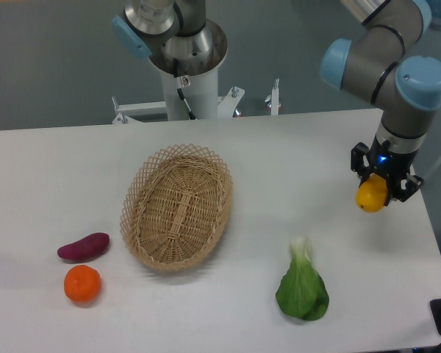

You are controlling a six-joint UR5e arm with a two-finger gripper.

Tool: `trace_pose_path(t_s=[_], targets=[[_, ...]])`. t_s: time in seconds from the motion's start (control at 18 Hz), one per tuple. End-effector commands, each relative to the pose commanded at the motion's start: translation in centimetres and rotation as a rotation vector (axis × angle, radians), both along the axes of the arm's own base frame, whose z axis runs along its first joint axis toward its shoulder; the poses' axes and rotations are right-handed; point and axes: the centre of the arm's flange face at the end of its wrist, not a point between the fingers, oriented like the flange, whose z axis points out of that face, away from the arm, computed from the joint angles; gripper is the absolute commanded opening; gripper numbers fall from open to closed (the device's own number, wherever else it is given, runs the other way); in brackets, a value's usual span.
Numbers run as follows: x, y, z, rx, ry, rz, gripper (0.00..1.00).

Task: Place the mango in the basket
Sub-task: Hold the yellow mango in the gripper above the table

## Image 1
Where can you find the yellow mango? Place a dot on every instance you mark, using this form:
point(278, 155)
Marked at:
point(372, 194)

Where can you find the white frame bracket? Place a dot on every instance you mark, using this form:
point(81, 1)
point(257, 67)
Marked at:
point(139, 112)

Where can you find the woven wicker basket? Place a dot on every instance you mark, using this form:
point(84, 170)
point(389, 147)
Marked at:
point(177, 207)

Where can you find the purple sweet potato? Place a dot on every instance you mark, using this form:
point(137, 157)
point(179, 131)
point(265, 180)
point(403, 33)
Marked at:
point(87, 248)

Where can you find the green bok choy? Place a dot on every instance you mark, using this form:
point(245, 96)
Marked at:
point(302, 293)

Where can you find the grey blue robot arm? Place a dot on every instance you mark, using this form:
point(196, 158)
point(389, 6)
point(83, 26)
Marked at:
point(376, 68)

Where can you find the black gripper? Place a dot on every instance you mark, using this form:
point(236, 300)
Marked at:
point(392, 166)

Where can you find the orange tangerine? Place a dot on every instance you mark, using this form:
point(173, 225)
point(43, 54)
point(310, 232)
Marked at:
point(82, 284)

